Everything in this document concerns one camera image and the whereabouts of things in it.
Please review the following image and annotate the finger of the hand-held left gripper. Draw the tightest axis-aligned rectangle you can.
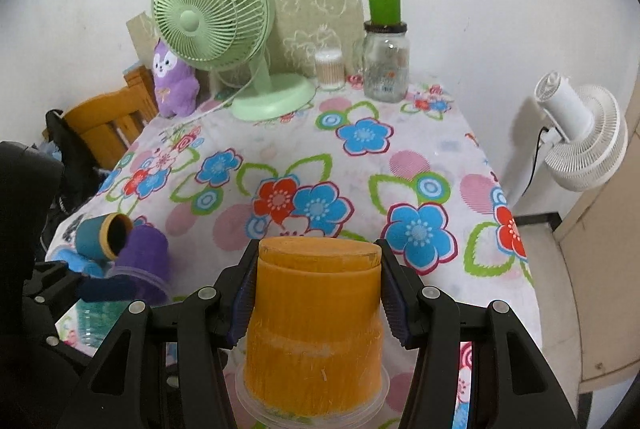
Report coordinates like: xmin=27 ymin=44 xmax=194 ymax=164
xmin=24 ymin=259 xmax=143 ymax=306

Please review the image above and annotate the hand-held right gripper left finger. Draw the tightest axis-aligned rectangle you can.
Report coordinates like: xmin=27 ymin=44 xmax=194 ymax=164
xmin=57 ymin=241 xmax=261 ymax=429

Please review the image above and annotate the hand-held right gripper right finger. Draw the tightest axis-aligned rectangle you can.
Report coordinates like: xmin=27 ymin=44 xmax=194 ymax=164
xmin=375 ymin=239 xmax=581 ymax=429

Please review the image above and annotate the clear plastic cup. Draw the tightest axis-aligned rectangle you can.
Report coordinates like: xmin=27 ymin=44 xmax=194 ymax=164
xmin=75 ymin=265 xmax=170 ymax=356

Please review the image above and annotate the purple cup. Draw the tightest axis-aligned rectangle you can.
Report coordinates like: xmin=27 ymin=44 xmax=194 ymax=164
xmin=116 ymin=225 xmax=169 ymax=305

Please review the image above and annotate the orange cup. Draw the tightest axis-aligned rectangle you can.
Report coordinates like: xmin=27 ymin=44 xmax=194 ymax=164
xmin=242 ymin=236 xmax=386 ymax=412

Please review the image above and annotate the clear plastic container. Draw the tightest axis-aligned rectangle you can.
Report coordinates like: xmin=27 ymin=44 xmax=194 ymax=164
xmin=235 ymin=361 xmax=391 ymax=429

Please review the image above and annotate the blue cup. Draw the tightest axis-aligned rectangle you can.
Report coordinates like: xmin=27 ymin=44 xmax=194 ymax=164
xmin=51 ymin=246 xmax=107 ymax=279

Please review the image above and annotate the teal cup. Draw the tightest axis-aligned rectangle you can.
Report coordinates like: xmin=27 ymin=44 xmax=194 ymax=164
xmin=75 ymin=214 xmax=134 ymax=261

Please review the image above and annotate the green cup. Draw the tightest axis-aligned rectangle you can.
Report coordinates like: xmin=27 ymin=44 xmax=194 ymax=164
xmin=368 ymin=0 xmax=403 ymax=28

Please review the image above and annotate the black cloth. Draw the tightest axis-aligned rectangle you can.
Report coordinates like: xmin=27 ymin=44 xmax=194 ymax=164
xmin=45 ymin=109 xmax=102 ymax=216

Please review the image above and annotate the wooden chair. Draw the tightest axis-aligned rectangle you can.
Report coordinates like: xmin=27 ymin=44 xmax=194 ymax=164
xmin=64 ymin=66 xmax=161 ymax=171

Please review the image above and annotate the floral tablecloth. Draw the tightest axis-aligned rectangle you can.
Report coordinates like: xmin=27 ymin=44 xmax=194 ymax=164
xmin=45 ymin=76 xmax=543 ymax=429

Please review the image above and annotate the purple plush toy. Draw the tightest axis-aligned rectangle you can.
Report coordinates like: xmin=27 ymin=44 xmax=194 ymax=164
xmin=151 ymin=38 xmax=202 ymax=119

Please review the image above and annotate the beige cabinet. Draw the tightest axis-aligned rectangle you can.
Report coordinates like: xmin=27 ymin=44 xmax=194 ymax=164
xmin=550 ymin=74 xmax=640 ymax=395

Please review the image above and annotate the small beige floral board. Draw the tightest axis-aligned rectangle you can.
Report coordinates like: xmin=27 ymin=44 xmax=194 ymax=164
xmin=126 ymin=11 xmax=162 ymax=60

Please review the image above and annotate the clear glass jar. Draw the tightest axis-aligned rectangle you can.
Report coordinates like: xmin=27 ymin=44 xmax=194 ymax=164
xmin=362 ymin=22 xmax=412 ymax=103

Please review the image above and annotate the cotton swab container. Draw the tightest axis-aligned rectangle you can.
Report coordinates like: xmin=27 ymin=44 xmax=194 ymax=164
xmin=314 ymin=49 xmax=346 ymax=91

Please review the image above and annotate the clear drinking glass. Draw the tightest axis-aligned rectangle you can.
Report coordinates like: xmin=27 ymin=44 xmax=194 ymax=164
xmin=351 ymin=39 xmax=368 ymax=77

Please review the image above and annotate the white standing fan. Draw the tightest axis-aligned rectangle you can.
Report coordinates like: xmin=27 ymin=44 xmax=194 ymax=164
xmin=534 ymin=70 xmax=629 ymax=193

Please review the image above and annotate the green desk fan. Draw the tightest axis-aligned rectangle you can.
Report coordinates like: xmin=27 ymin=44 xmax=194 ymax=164
xmin=151 ymin=0 xmax=319 ymax=122

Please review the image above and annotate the black fan cable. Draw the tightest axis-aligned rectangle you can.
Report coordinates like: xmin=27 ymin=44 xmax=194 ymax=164
xmin=505 ymin=126 xmax=548 ymax=210

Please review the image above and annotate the white fan cable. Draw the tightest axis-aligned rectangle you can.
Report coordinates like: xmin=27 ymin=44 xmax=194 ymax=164
xmin=189 ymin=59 xmax=262 ymax=124

